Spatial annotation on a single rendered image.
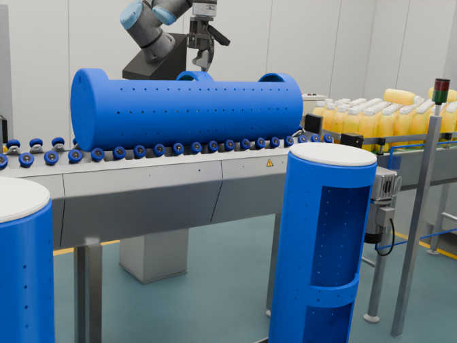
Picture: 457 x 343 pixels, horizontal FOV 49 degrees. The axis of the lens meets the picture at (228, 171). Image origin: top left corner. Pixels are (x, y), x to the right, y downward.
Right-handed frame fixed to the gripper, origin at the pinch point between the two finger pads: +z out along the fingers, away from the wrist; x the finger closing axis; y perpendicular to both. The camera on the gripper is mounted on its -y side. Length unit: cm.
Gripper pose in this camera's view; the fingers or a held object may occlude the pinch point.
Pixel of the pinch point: (205, 71)
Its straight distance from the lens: 196.8
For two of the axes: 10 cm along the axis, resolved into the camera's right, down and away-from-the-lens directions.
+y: -8.4, 0.9, -5.4
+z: -0.7, 9.6, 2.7
